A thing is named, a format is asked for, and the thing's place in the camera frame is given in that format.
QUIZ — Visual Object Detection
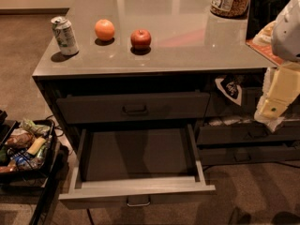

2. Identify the grey drawer cabinet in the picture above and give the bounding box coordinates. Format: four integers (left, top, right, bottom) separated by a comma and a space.
32, 0, 300, 210

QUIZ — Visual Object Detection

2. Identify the black bin of snacks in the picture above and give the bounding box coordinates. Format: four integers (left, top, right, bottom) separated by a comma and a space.
0, 119, 56, 184

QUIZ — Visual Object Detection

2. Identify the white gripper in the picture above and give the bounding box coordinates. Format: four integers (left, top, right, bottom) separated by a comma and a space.
259, 62, 300, 119

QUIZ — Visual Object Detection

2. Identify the glass jar of nuts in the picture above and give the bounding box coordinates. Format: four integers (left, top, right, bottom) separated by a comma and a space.
210, 0, 249, 18

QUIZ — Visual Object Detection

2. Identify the grey drawer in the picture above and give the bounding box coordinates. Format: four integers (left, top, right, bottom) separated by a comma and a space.
56, 91, 210, 124
59, 125, 216, 209
204, 86, 300, 118
196, 122, 300, 145
199, 144, 300, 166

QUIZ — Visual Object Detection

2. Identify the red apple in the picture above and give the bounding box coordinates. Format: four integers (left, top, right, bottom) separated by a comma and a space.
130, 29, 152, 51

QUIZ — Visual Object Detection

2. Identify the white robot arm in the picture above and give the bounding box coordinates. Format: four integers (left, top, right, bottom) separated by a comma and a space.
258, 0, 300, 119

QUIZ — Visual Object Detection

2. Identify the orange fruit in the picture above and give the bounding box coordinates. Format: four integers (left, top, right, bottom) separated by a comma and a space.
95, 19, 115, 41

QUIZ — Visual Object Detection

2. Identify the white crumpled bag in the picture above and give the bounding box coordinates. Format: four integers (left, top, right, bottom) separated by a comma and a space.
254, 111, 285, 132

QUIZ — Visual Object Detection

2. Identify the white green soda can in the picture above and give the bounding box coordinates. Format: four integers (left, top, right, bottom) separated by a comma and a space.
51, 16, 79, 56

